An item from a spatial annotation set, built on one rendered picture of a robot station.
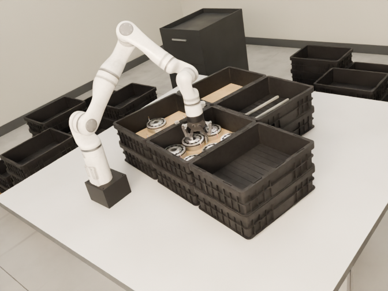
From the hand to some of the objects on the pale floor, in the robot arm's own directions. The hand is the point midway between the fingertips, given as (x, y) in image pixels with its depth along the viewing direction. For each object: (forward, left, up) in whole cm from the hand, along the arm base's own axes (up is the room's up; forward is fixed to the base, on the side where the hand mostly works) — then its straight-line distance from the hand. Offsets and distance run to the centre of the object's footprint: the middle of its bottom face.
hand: (199, 140), depth 188 cm
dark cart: (+155, +129, -83) cm, 218 cm away
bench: (+13, +2, -85) cm, 86 cm away
